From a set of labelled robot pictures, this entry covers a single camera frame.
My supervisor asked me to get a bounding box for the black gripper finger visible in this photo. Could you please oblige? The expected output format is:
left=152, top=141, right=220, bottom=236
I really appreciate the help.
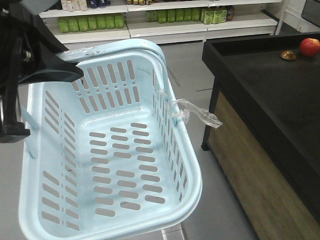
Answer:
left=18, top=44, right=84, bottom=85
left=30, top=15, right=68, bottom=54

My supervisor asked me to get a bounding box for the white store shelving unit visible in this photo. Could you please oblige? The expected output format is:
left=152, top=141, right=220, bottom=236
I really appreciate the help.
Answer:
left=40, top=0, right=278, bottom=48

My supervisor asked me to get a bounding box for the light blue plastic basket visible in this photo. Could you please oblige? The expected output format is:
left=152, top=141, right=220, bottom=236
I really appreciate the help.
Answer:
left=18, top=39, right=202, bottom=240

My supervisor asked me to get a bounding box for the brown round object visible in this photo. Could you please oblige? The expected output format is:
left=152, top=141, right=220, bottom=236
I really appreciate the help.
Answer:
left=280, top=50, right=297, bottom=61

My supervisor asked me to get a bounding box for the red apple far right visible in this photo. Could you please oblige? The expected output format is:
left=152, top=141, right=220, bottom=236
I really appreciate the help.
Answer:
left=299, top=38, right=320, bottom=57

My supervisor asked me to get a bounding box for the clear plastic tag strip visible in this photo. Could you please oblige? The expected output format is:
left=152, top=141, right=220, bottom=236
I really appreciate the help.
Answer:
left=165, top=98, right=224, bottom=129

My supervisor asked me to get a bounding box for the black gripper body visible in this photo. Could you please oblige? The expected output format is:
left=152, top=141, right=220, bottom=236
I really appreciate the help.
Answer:
left=0, top=4, right=43, bottom=143

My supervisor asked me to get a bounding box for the black wooden display stand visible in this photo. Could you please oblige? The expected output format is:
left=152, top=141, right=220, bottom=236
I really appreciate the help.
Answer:
left=202, top=32, right=320, bottom=240

